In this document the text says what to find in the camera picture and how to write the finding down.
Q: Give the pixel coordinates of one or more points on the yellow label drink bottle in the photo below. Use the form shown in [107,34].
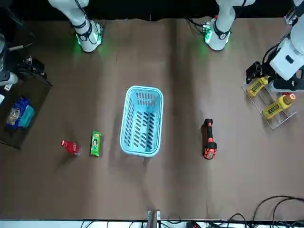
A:
[255,88]
[275,108]

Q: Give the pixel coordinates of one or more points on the aluminium profile post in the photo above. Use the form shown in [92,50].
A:
[153,218]

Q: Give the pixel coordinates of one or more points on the light blue plastic basket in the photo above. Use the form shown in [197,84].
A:
[145,88]

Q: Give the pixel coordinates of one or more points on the blue cookie packet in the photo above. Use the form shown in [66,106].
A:
[14,114]

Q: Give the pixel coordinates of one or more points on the green snack packet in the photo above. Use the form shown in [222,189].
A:
[95,145]

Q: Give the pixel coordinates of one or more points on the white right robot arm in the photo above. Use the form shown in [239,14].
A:
[88,35]

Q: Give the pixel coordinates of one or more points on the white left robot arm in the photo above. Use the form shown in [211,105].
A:
[218,35]

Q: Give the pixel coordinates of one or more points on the red cola bottle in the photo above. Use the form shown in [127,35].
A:
[71,146]

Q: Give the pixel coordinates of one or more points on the white desk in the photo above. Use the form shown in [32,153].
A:
[47,224]

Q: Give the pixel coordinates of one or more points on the teal snack packet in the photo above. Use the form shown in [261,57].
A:
[27,117]

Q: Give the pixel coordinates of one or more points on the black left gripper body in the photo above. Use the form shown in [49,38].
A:
[264,71]

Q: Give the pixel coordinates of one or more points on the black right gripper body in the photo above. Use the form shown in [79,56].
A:
[33,67]

